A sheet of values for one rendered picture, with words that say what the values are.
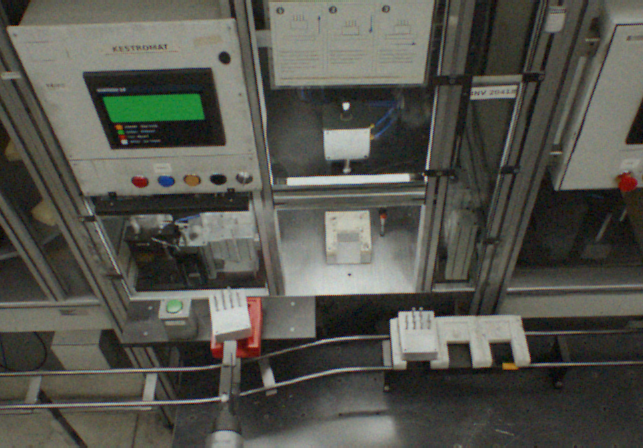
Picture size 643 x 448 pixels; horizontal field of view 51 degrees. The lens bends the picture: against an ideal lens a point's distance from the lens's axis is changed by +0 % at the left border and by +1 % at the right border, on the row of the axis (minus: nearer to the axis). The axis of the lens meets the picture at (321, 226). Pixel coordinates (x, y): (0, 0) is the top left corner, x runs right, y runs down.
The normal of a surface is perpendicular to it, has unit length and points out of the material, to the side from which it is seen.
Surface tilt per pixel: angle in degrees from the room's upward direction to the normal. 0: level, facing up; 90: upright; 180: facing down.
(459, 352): 0
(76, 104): 90
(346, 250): 0
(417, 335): 0
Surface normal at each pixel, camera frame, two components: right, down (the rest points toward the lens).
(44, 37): 0.01, 0.78
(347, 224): -0.04, -0.63
